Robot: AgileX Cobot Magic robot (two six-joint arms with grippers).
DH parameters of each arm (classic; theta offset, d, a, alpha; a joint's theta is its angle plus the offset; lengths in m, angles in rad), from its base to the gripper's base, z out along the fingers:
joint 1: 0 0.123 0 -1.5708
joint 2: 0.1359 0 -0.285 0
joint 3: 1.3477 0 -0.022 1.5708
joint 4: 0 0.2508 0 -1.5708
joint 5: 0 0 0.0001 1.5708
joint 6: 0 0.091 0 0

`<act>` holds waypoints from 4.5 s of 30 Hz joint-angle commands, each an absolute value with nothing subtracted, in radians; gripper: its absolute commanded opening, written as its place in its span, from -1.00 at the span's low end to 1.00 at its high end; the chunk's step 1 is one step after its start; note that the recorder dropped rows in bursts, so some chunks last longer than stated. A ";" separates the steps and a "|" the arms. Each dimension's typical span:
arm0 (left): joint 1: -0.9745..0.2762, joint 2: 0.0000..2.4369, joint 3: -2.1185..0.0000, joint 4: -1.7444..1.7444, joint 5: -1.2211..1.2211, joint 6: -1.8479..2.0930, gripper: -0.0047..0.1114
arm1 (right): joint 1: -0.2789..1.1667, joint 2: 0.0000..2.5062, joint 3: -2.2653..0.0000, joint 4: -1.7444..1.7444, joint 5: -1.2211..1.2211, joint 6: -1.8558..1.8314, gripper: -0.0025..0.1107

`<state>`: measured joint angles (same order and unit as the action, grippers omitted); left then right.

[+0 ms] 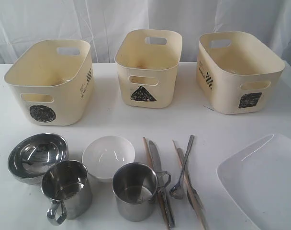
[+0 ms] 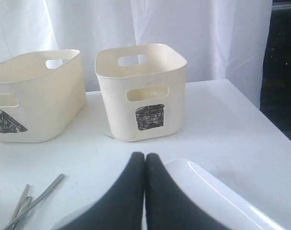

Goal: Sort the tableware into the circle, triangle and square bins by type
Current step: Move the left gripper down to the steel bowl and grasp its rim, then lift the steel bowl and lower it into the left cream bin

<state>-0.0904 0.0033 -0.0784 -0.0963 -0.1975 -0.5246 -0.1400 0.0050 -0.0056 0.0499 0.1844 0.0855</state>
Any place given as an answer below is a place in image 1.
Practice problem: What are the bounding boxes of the white curtain backdrop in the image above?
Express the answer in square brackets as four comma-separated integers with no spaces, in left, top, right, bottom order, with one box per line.
[0,0,291,65]

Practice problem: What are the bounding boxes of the cream bin with square mark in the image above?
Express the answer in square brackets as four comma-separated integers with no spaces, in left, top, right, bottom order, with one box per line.
[196,31,285,115]

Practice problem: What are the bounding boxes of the stainless steel bowl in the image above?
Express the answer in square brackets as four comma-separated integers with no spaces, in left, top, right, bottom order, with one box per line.
[7,133,68,185]

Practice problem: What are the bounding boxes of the white rectangular plate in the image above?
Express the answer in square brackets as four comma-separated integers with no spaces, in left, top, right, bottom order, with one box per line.
[217,133,291,230]

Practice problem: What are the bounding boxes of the stainless steel table knife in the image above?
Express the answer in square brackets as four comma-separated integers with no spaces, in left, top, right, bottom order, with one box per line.
[148,140,175,230]

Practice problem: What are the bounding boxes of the white ceramic bowl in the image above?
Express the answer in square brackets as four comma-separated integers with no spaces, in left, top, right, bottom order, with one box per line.
[82,136,135,183]

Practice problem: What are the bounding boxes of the stainless steel fork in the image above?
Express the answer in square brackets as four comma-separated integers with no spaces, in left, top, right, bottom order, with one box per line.
[176,148,204,209]

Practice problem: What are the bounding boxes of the long stainless steel spoon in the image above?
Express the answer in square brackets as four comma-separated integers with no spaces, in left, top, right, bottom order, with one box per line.
[169,134,195,200]

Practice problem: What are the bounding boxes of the cream bin with triangle mark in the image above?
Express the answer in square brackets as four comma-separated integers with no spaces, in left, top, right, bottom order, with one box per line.
[115,29,182,109]

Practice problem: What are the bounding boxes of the cream bin with circle mark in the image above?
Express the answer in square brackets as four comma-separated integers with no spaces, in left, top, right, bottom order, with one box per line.
[4,40,94,126]

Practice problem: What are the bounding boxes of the wooden chopstick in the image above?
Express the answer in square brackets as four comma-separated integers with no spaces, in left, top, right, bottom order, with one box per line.
[143,137,170,230]
[172,139,207,230]

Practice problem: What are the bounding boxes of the left wooden chopstick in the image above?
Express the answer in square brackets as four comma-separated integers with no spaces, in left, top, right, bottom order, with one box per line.
[143,137,170,230]

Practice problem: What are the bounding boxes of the right wooden chopstick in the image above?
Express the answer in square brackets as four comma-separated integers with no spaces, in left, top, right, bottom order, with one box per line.
[172,139,207,230]

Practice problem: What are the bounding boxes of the steel mug with wire handle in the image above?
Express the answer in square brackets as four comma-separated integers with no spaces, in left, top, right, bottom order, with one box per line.
[112,162,172,222]

